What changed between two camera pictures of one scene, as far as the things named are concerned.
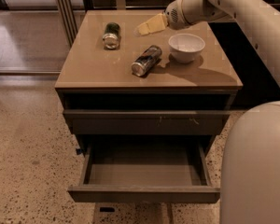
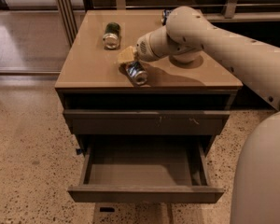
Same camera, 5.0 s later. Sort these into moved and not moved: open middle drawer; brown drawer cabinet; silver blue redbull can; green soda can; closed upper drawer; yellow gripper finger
Moved: silver blue redbull can; yellow gripper finger
Not moved: open middle drawer; green soda can; closed upper drawer; brown drawer cabinet
